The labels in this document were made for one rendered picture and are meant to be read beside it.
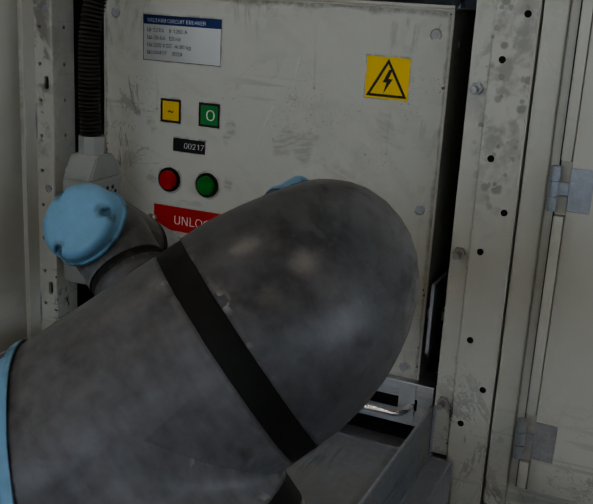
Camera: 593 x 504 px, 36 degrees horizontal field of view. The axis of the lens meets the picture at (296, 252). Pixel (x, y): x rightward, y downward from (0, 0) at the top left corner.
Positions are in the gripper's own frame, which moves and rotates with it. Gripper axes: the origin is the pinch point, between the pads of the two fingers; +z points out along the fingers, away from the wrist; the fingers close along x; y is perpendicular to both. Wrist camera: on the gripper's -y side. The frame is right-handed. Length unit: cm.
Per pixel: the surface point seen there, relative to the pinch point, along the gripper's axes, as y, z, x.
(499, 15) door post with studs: 30.0, -11.0, 35.1
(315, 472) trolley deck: 15.9, 5.8, -17.2
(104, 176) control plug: -19.6, -2.5, 13.2
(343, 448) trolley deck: 16.7, 12.1, -13.7
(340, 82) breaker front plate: 10.3, -2.8, 29.4
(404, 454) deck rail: 26.8, 2.7, -12.7
